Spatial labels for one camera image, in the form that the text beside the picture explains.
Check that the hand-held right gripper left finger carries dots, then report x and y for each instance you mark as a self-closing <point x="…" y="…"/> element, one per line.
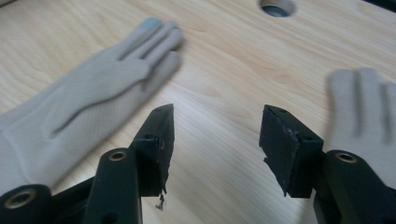
<point x="155" y="155"/>

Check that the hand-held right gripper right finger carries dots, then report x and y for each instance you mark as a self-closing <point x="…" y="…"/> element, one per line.
<point x="289" y="155"/>

